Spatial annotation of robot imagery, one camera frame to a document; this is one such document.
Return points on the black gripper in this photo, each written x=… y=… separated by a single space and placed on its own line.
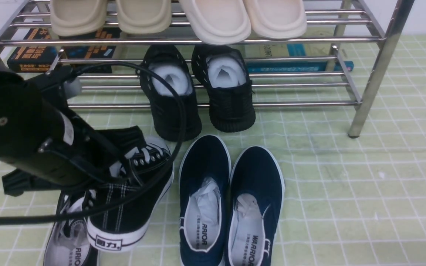
x=52 y=147

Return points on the black canvas sneaker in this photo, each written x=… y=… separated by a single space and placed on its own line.
x=120 y=229
x=68 y=245

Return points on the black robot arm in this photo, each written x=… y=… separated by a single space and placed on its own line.
x=48 y=144

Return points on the black knit shoe left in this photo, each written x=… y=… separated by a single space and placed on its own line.
x=167 y=62

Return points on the black knit shoe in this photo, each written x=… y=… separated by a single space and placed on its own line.
x=167 y=62
x=222 y=71

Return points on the black orange book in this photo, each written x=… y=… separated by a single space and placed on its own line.
x=40 y=59

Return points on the navy slip-on shoe left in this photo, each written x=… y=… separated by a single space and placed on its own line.
x=203 y=182

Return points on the navy slip-on shoe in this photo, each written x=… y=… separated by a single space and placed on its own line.
x=203 y=182
x=257 y=190

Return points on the beige slipper far left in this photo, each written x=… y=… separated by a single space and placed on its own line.
x=77 y=17

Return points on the beige slipper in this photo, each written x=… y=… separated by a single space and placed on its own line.
x=77 y=17
x=137 y=17

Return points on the black knit shoe right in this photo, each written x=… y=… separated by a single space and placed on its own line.
x=222 y=71

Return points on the navy slip-on shoe right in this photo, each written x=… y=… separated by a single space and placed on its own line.
x=257 y=190

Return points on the cream slipper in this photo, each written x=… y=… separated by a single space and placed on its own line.
x=218 y=22
x=277 y=19

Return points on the teal beige book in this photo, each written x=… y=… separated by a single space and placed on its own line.
x=286 y=57

